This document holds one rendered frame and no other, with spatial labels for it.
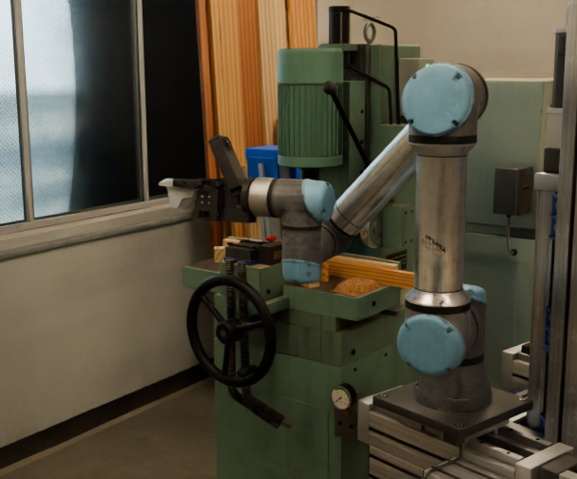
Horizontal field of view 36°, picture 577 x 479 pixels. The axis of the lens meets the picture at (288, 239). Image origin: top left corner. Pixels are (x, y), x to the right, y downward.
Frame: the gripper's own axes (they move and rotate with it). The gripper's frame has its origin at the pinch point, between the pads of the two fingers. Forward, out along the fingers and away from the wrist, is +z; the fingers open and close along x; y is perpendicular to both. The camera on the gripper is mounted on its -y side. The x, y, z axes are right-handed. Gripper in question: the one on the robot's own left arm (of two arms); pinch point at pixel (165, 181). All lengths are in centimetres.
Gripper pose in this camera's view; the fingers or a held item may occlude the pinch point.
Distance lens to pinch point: 178.3
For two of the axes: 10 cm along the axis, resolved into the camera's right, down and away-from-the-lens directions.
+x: 4.0, -0.4, 9.1
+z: -9.1, -0.7, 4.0
